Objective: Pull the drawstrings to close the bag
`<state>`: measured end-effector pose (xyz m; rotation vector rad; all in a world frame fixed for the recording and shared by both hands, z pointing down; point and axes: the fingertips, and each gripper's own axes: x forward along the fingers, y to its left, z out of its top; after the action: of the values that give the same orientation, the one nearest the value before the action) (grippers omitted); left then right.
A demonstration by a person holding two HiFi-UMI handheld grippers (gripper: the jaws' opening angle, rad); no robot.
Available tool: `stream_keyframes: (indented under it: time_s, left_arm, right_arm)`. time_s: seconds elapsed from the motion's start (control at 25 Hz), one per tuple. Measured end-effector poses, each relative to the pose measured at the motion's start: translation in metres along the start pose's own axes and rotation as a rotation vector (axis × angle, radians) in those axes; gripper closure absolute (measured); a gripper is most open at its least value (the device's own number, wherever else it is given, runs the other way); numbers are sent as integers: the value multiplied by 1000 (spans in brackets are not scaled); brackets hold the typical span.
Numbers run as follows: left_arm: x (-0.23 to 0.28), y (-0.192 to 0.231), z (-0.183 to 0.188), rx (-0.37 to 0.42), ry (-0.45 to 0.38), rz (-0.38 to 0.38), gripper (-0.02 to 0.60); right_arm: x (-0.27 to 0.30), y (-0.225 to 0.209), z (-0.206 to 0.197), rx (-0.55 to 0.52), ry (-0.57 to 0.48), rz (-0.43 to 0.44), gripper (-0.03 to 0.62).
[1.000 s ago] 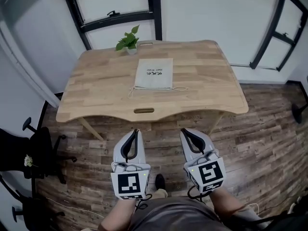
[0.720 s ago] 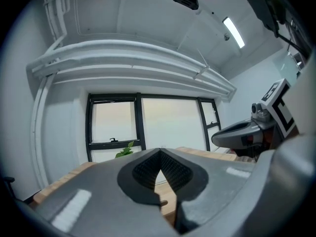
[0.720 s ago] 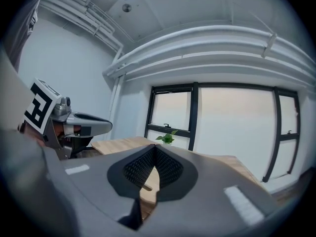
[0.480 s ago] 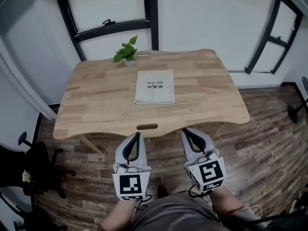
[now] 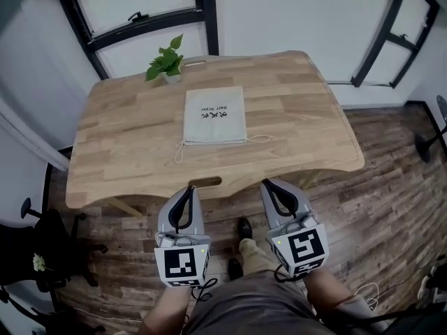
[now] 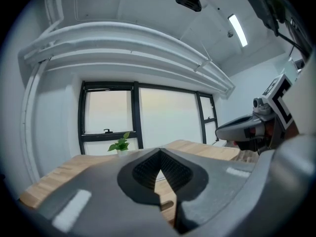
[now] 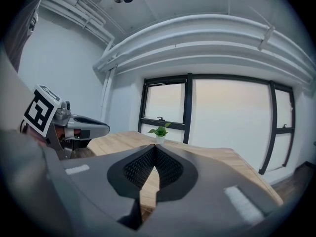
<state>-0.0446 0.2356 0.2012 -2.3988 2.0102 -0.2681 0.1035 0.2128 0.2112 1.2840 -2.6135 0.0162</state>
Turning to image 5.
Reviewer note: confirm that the person's khaki trouser leg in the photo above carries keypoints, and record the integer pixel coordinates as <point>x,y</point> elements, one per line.
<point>255,257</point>

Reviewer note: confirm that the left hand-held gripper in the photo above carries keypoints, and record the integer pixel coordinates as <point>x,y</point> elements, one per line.
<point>181,260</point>

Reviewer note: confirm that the person's left forearm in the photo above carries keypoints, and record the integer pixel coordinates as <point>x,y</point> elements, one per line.
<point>167,309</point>

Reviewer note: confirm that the person's right forearm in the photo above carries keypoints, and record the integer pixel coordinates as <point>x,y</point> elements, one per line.
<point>324,291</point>

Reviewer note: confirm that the wooden table leg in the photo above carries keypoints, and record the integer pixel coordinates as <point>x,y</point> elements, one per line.
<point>311,179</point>
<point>125,208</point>

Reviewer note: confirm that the green plant in white pot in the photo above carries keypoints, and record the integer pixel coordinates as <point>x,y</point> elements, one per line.
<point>166,63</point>

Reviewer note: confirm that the black office chair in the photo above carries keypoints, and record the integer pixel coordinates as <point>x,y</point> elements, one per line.
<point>45,243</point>

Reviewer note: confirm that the small white flower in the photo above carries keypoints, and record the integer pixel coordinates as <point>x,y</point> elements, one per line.
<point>39,262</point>

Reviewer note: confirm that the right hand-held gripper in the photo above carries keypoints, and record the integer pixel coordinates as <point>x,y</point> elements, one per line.
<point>300,250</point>

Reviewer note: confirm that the person's black shoe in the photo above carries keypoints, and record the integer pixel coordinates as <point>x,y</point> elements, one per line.
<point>245,227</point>
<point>235,269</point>

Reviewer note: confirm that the person's grey shirt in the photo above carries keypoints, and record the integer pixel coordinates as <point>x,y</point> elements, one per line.
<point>251,309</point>

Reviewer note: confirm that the black window frame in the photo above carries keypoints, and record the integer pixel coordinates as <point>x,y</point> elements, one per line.
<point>209,12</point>
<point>401,37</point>

